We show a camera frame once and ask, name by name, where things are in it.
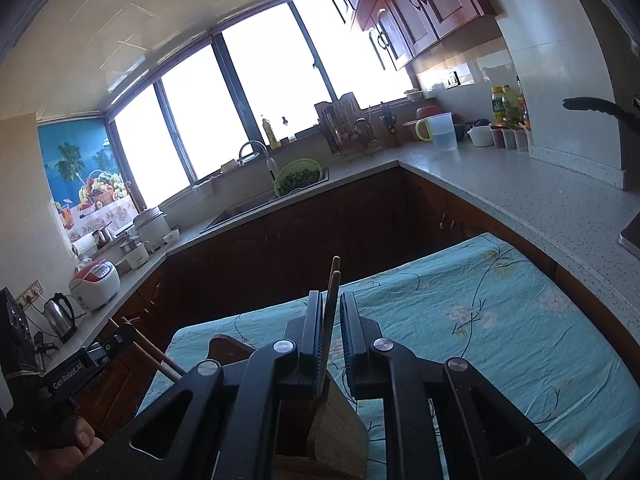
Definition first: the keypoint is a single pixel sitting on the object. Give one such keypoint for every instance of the large white pot cooker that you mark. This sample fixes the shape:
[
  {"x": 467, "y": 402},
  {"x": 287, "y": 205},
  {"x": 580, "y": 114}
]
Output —
[{"x": 152, "y": 227}]

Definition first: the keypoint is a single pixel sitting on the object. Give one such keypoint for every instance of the yellow dish soap bottle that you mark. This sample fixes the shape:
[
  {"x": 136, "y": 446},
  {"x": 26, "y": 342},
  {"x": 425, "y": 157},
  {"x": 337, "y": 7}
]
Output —
[{"x": 273, "y": 142}]

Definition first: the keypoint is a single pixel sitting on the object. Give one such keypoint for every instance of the black wok pan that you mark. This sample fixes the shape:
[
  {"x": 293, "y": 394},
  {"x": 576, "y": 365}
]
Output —
[{"x": 584, "y": 103}]

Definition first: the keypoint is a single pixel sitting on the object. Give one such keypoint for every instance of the wooden cabinets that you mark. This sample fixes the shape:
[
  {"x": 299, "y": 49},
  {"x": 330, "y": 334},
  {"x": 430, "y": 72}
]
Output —
[
  {"x": 374, "y": 224},
  {"x": 400, "y": 5}
]

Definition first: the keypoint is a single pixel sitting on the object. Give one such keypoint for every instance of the wooden utensil holder box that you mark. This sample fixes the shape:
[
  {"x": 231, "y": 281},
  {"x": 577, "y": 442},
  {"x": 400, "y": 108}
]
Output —
[{"x": 280, "y": 425}]

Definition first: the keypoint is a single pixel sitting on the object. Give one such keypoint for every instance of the bamboo chopstick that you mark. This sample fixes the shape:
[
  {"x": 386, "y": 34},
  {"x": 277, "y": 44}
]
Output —
[{"x": 155, "y": 344}]

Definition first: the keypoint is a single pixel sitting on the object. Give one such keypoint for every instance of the chrome kitchen faucet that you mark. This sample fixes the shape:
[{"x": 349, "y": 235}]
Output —
[{"x": 259, "y": 151}]

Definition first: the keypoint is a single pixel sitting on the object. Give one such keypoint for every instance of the small white cooker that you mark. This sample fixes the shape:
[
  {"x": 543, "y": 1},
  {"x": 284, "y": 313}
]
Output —
[{"x": 135, "y": 252}]

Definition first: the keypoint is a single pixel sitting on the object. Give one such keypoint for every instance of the yellow oil bottle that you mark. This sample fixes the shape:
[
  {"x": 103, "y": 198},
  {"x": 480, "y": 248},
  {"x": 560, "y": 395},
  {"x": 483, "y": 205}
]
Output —
[{"x": 505, "y": 106}]

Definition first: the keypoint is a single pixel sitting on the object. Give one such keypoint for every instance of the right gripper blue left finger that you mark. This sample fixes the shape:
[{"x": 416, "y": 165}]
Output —
[{"x": 219, "y": 421}]

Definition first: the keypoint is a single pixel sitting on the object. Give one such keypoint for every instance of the upper wooden cabinets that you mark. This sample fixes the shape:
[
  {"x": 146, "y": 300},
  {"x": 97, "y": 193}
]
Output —
[{"x": 400, "y": 5}]

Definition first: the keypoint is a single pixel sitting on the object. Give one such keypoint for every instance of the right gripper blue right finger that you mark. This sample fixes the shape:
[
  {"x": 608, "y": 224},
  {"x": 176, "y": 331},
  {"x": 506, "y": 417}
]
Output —
[{"x": 442, "y": 420}]

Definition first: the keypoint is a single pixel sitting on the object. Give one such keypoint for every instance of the tropical fruit poster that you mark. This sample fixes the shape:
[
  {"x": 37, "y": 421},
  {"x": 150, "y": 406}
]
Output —
[{"x": 87, "y": 186}]

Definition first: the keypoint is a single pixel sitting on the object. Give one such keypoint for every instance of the person's left hand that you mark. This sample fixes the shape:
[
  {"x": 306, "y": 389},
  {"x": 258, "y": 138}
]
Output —
[{"x": 57, "y": 463}]

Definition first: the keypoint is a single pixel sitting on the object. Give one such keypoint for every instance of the green colander with vegetables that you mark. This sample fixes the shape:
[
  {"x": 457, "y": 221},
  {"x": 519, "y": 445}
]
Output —
[{"x": 298, "y": 174}]

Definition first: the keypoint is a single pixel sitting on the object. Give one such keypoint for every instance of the stainless electric kettle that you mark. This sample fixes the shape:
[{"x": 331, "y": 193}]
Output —
[{"x": 61, "y": 316}]

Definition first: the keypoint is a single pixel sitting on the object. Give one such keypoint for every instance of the white bowl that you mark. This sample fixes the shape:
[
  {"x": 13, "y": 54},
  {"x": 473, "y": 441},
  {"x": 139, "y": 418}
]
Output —
[{"x": 481, "y": 136}]

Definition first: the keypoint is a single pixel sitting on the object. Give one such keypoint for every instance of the knife block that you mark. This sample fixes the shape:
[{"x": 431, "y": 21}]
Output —
[{"x": 389, "y": 120}]

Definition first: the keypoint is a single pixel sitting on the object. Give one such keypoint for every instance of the gas stove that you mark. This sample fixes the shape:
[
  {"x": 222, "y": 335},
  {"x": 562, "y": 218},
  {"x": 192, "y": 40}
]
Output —
[{"x": 630, "y": 237}]

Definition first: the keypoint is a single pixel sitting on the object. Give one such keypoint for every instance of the teal floral tablecloth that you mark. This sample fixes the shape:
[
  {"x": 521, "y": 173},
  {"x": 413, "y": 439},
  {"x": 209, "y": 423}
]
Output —
[{"x": 484, "y": 301}]

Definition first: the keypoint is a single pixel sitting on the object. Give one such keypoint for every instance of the wall power outlet strip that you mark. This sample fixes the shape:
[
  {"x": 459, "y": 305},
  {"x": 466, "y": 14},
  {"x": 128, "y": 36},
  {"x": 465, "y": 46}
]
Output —
[{"x": 33, "y": 292}]

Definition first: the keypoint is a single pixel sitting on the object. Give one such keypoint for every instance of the lower wooden cabinets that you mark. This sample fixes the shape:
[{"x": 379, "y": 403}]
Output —
[{"x": 374, "y": 224}]

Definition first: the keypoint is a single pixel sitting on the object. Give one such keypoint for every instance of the clear pitcher green handle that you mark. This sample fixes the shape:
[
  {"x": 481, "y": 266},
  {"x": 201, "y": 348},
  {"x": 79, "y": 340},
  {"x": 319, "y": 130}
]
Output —
[{"x": 438, "y": 129}]

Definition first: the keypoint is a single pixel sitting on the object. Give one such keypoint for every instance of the seasoning jars set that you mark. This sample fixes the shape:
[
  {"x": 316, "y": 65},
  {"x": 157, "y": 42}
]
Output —
[{"x": 509, "y": 138}]

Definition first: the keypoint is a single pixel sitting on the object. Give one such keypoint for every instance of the dish drying rack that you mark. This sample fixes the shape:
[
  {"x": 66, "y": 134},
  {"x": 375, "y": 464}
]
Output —
[{"x": 347, "y": 127}]

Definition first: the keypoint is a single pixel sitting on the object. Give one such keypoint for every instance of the white red rice cooker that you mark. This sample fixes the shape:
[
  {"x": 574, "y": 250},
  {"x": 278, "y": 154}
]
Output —
[{"x": 95, "y": 284}]

